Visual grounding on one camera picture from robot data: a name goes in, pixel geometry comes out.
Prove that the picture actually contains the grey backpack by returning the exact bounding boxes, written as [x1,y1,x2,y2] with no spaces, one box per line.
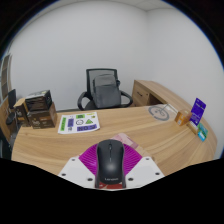
[92,74,121,109]

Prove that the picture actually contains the black box on top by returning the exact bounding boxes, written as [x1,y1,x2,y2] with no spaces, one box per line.
[25,90,52,111]

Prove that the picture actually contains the black mesh office chair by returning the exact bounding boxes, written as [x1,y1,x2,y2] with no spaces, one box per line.
[77,68,133,111]

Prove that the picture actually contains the orange small box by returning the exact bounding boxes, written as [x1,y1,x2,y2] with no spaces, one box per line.
[175,109,192,126]

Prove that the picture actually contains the large brown black box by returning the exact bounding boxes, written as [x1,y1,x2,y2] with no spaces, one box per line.
[27,103,57,129]

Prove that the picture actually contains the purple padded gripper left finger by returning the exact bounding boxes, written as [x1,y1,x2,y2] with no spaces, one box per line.
[58,145,97,187]

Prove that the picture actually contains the small brown cardboard box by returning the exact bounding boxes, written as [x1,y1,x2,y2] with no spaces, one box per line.
[14,98,30,127]

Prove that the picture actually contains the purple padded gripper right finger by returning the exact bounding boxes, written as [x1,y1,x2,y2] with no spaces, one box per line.
[123,145,164,187]

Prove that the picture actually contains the black chair at left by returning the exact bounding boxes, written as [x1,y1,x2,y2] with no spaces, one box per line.
[6,89,16,125]

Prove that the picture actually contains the green teal packet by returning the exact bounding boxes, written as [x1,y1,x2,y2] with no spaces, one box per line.
[197,123,208,142]

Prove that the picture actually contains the black computer mouse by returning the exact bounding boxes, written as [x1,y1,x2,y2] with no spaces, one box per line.
[95,139,126,188]

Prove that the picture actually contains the white sticker sheet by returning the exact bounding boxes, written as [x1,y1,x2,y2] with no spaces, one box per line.
[58,112,100,134]

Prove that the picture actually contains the wooden side cabinet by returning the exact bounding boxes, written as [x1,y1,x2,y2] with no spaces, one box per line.
[131,79,198,114]

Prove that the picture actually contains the blue standing sign card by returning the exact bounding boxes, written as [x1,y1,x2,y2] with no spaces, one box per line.
[190,98,206,125]

